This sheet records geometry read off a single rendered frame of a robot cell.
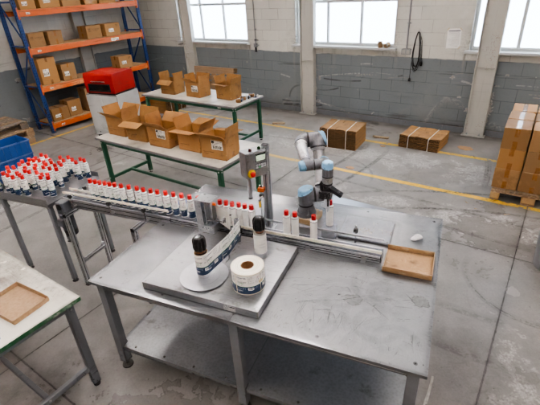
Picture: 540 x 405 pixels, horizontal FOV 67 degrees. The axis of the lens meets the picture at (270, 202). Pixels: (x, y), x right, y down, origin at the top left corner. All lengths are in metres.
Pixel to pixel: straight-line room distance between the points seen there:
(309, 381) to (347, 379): 0.24
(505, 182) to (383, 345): 3.68
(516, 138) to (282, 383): 3.84
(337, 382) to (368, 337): 0.66
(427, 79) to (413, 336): 5.96
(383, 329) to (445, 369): 1.10
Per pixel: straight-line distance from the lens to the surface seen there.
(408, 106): 7.98
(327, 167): 2.71
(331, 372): 2.92
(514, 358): 3.61
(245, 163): 2.79
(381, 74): 8.03
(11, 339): 2.82
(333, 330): 2.31
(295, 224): 2.83
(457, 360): 3.45
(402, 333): 2.35
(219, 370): 2.97
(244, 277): 2.37
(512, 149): 5.46
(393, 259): 2.83
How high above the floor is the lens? 2.49
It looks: 29 degrees down
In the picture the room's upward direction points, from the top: 3 degrees counter-clockwise
